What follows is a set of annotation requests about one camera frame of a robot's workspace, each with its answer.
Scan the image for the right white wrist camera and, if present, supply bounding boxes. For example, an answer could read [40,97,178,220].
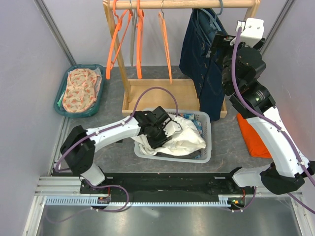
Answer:
[236,18,264,48]

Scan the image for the orange hanger of grey garment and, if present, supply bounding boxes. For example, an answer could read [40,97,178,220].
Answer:
[136,0,144,79]

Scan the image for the orange hanger of white garment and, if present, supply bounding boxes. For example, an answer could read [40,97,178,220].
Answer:
[158,1,172,84]

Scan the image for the white garment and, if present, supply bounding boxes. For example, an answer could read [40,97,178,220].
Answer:
[132,114,206,156]

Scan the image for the wooden clothes rack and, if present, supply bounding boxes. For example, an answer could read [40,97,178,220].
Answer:
[103,0,260,117]

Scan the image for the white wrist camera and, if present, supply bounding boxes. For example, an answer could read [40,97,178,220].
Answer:
[236,18,264,48]
[163,120,183,137]

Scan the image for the pink floral cloth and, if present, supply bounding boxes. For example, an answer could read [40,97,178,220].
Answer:
[62,68,102,113]

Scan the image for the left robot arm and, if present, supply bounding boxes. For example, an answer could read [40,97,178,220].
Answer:
[60,106,173,193]

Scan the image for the blue-grey hanger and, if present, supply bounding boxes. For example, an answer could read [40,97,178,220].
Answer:
[197,0,227,40]

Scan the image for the blue floral garment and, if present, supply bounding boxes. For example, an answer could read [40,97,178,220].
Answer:
[175,113,207,152]

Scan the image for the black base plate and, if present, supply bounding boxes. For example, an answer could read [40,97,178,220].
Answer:
[80,173,254,202]

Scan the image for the orange folded cloth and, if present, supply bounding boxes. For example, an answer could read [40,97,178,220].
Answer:
[237,114,272,159]

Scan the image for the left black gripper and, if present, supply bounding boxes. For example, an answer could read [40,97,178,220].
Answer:
[146,124,172,151]

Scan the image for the dark grey dotted garment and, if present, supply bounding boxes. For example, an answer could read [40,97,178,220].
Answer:
[155,149,202,159]

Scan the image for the white slotted cable duct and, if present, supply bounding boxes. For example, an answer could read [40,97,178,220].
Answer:
[45,196,244,207]

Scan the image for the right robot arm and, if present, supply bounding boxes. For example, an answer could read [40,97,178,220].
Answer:
[210,31,315,195]

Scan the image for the teal plastic bin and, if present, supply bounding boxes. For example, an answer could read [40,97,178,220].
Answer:
[54,64,106,118]

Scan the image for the white plastic basket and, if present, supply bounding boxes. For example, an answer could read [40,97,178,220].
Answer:
[134,109,212,163]

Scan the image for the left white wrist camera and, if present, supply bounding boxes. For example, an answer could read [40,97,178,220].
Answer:
[163,120,183,137]

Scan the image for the blue denim jeans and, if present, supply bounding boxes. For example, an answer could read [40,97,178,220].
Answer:
[179,8,225,121]

